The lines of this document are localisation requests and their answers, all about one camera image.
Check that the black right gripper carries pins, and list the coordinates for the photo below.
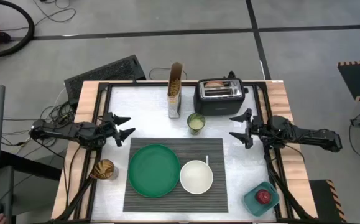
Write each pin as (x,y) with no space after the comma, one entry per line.
(259,129)

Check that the amber drinking glass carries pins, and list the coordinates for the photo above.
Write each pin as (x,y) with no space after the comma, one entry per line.
(104,169)

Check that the cereal box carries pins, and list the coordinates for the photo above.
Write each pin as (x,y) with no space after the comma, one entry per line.
(174,102)

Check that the black perforated panel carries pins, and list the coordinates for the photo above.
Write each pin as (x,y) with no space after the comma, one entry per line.
(105,76)

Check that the green cup with juice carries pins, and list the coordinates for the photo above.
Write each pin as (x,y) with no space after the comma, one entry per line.
(196,124)

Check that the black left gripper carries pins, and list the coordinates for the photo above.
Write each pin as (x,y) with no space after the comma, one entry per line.
(108,129)

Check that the small hazard striped black mat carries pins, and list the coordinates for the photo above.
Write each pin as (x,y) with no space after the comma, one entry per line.
(322,202)

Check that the white table cover sheet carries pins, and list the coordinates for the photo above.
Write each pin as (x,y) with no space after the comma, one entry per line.
(148,105)

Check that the black metal table frame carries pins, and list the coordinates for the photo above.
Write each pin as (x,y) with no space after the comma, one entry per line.
(136,84)

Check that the white round bowl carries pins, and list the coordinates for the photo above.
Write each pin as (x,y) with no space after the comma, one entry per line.
(196,177)

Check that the red apple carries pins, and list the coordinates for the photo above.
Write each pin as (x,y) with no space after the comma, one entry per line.
(263,196)

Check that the white spoon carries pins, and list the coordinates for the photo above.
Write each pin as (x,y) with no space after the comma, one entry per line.
(207,159)

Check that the teal square container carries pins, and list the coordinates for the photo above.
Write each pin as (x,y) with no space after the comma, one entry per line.
(251,203)

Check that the dark grey ribbed placemat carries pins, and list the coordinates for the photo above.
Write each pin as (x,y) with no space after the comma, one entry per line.
(198,149)

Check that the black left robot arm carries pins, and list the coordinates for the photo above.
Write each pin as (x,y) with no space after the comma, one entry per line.
(61,130)

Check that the green round plate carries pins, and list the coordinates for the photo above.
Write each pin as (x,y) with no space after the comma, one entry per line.
(154,170)

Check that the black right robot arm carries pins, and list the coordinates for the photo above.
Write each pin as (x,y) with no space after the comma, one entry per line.
(307,135)

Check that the black and chrome toaster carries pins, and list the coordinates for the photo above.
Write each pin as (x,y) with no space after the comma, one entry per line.
(218,104)

